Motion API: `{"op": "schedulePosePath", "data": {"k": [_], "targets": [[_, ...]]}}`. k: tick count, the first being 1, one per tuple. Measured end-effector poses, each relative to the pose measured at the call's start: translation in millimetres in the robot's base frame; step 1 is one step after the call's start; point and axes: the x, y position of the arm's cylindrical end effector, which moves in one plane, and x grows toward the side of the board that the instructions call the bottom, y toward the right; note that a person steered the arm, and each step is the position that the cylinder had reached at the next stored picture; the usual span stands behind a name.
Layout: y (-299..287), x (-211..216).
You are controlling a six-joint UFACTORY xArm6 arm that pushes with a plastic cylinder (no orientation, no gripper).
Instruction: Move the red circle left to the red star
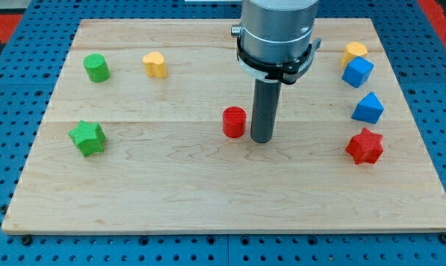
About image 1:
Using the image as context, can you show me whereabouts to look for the red star block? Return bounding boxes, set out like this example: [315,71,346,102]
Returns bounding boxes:
[345,128,383,165]

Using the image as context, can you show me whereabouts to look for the yellow heart block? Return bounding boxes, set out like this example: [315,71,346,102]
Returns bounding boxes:
[142,51,168,78]

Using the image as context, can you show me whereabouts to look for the blue cube block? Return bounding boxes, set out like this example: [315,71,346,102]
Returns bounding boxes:
[342,56,374,88]

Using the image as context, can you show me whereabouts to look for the green cylinder block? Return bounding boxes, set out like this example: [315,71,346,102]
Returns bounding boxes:
[83,53,110,83]

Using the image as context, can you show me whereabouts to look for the blue pentagon block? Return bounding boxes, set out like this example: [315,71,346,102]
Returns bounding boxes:
[351,92,385,124]

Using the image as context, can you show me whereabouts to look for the light wooden board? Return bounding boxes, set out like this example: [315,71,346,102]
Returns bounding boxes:
[1,18,446,235]

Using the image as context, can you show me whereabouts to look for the green star block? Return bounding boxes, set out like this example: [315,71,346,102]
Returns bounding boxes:
[68,120,106,157]

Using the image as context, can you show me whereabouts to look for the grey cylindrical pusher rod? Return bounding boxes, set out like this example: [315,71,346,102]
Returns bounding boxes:
[250,80,281,143]

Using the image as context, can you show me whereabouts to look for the yellow hexagon block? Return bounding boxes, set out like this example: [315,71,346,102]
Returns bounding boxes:
[341,41,368,67]

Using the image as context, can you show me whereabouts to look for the red cylinder block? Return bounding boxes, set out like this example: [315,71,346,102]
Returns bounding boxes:
[222,106,247,138]

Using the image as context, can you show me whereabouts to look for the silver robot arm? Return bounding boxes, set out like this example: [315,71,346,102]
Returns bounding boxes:
[231,0,321,84]

